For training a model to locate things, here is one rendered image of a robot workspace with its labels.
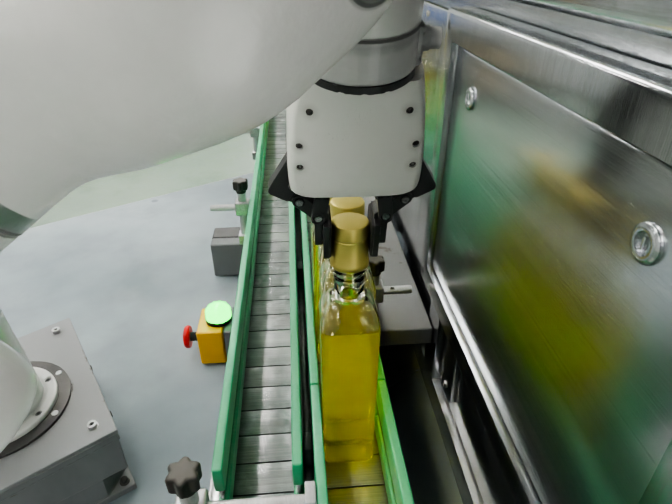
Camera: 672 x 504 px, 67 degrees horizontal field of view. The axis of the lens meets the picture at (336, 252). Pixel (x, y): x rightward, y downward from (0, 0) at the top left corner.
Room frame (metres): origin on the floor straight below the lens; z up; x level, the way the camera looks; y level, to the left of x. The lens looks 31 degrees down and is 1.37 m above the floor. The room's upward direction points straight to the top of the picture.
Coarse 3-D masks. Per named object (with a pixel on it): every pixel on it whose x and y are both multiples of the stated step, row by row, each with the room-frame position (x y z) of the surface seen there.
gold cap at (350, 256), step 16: (336, 224) 0.38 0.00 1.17; (352, 224) 0.38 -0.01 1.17; (368, 224) 0.38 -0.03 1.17; (336, 240) 0.38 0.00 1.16; (352, 240) 0.37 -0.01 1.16; (368, 240) 0.38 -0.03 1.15; (336, 256) 0.38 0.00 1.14; (352, 256) 0.37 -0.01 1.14; (368, 256) 0.39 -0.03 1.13; (352, 272) 0.37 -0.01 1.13
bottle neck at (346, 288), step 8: (336, 272) 0.38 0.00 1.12; (360, 272) 0.38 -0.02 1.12; (336, 280) 0.38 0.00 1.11; (344, 280) 0.37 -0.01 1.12; (352, 280) 0.37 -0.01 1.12; (360, 280) 0.38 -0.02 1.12; (336, 288) 0.38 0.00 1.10; (344, 288) 0.37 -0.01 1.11; (352, 288) 0.37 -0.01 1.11; (360, 288) 0.38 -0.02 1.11; (336, 296) 0.38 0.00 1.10; (344, 296) 0.37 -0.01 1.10; (352, 296) 0.37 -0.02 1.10; (360, 296) 0.38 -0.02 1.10
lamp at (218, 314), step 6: (210, 306) 0.68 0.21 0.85; (216, 306) 0.68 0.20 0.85; (222, 306) 0.68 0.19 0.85; (228, 306) 0.69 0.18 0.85; (210, 312) 0.67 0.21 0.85; (216, 312) 0.67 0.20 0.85; (222, 312) 0.67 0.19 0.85; (228, 312) 0.68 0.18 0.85; (210, 318) 0.67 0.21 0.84; (216, 318) 0.66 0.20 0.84; (222, 318) 0.67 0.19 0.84; (228, 318) 0.67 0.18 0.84; (210, 324) 0.66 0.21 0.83; (216, 324) 0.66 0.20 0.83; (222, 324) 0.66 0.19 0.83
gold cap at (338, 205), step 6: (336, 198) 0.45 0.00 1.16; (342, 198) 0.45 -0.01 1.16; (348, 198) 0.45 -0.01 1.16; (354, 198) 0.45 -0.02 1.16; (360, 198) 0.45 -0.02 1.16; (330, 204) 0.44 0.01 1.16; (336, 204) 0.44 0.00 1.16; (342, 204) 0.44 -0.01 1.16; (348, 204) 0.44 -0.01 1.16; (354, 204) 0.44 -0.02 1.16; (360, 204) 0.44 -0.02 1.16; (330, 210) 0.44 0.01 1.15; (336, 210) 0.43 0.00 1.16; (342, 210) 0.43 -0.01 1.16; (348, 210) 0.43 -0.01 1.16; (354, 210) 0.43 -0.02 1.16; (360, 210) 0.44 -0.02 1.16
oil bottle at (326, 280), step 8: (328, 264) 0.44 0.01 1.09; (320, 272) 0.45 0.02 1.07; (328, 272) 0.43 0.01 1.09; (368, 272) 0.43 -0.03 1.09; (320, 280) 0.45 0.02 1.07; (328, 280) 0.43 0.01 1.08; (368, 280) 0.43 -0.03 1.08; (320, 288) 0.45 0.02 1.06; (328, 288) 0.42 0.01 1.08; (368, 288) 0.42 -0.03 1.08; (320, 296) 0.45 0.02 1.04
